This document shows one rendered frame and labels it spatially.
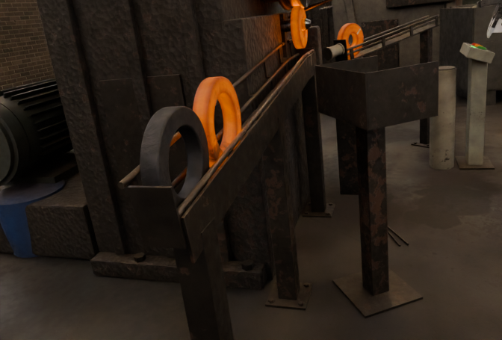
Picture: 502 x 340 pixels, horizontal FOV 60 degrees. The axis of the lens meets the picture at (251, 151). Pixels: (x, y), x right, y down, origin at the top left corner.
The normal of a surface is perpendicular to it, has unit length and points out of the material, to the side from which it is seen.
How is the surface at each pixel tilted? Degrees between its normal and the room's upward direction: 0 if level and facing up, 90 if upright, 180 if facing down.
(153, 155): 64
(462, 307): 0
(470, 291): 0
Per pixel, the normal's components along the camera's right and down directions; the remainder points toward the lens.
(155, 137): -0.29, -0.41
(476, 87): -0.30, 0.32
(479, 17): -0.04, 0.30
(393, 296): -0.11, -0.95
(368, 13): -0.51, 0.32
